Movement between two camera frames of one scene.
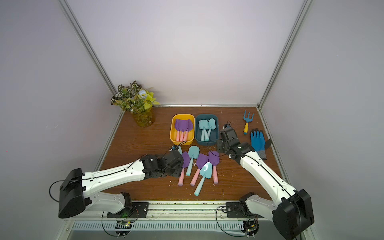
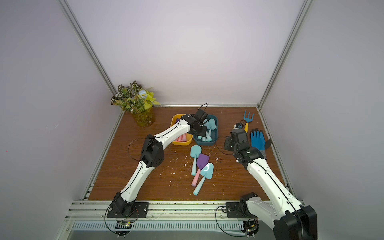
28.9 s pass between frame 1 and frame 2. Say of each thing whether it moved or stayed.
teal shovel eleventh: stayed
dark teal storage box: stayed
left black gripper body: moved
